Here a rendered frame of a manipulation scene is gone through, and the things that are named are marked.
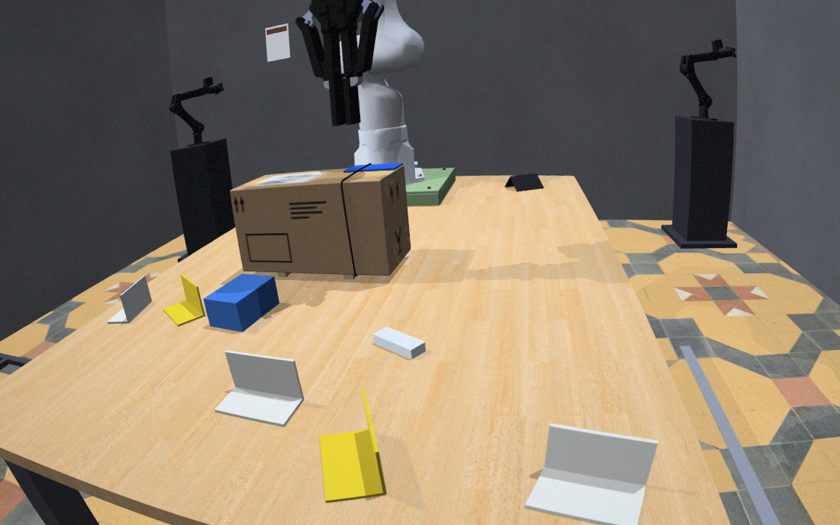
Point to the yellow l-shaped angle piece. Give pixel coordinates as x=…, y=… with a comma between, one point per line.
x=351, y=464

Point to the yellow l-shaped bracket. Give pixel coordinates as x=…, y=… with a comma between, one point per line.
x=190, y=309

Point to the brown cardboard box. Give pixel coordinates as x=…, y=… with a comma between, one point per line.
x=295, y=222

